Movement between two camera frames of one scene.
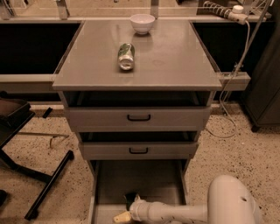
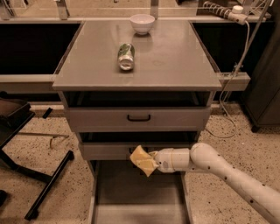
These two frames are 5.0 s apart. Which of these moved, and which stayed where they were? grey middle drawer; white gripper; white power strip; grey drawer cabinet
Moved: white gripper
Stayed: white power strip; grey drawer cabinet; grey middle drawer
